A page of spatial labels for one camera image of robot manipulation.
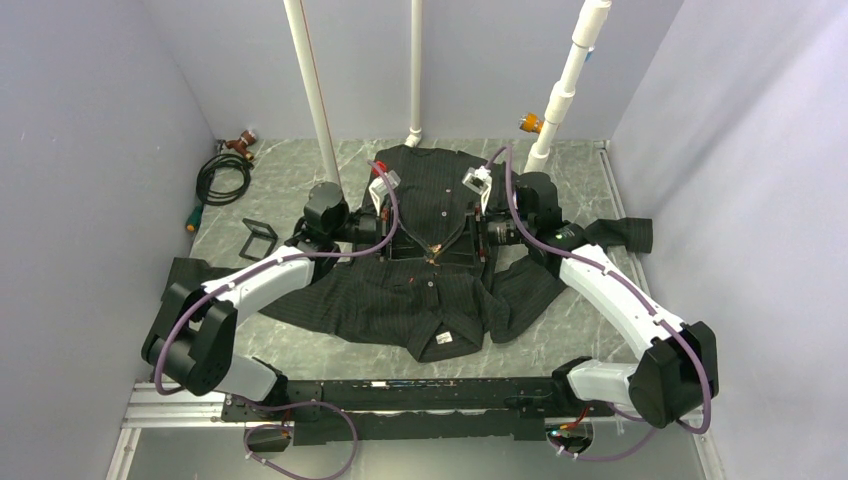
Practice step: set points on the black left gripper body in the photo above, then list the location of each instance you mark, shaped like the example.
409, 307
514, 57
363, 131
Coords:
367, 228

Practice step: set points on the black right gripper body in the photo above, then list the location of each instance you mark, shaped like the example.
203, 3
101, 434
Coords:
494, 229

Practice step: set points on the gold brooch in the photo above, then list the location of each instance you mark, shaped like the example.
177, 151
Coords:
434, 252

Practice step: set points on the dark pinstriped shirt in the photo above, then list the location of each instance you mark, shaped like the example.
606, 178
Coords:
434, 312

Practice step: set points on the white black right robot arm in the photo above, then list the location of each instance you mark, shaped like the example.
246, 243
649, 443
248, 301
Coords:
675, 375

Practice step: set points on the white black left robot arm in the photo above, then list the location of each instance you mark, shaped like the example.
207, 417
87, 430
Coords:
191, 342

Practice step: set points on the white pole middle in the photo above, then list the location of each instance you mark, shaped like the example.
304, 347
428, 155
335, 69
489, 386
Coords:
416, 48

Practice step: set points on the orange cylindrical fitting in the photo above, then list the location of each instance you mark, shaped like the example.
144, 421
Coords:
531, 123

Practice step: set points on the white pole left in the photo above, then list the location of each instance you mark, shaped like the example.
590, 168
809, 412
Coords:
300, 34

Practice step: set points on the brown pipe fitting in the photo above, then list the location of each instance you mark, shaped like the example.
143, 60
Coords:
241, 145

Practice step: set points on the white jointed pole right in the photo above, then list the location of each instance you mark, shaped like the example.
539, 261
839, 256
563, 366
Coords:
591, 19

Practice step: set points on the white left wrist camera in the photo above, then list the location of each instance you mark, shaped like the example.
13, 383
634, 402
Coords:
384, 181

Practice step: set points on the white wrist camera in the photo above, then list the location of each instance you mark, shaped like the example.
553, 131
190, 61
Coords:
384, 181
479, 181

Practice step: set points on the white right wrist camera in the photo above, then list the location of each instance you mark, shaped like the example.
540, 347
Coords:
479, 181

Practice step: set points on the black square frame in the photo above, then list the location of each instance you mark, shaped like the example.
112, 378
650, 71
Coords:
261, 241

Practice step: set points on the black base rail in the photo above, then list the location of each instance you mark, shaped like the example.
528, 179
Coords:
521, 408

